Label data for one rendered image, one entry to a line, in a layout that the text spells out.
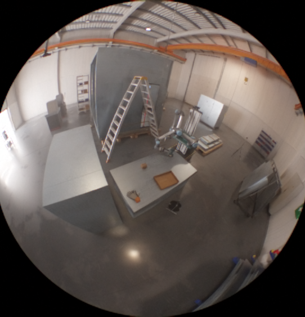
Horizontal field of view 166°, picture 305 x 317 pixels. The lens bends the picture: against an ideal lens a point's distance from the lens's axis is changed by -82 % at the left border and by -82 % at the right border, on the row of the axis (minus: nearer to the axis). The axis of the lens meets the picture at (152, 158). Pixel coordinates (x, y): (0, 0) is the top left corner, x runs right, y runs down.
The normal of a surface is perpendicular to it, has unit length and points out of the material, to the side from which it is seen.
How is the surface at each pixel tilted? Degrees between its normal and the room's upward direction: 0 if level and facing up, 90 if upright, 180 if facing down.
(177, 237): 0
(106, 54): 90
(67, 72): 90
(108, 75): 90
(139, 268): 0
